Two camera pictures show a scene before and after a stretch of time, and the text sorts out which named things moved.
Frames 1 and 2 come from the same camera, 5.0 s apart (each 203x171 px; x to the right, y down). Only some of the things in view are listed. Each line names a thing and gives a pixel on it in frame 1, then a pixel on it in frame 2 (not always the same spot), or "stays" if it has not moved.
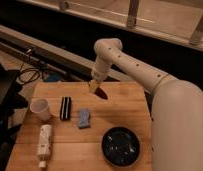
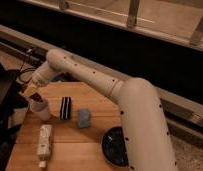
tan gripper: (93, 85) -> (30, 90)
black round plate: (120, 147) stays
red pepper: (98, 91) -> (37, 97)
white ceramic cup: (41, 106) stays
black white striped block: (65, 108) stays
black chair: (8, 99) stays
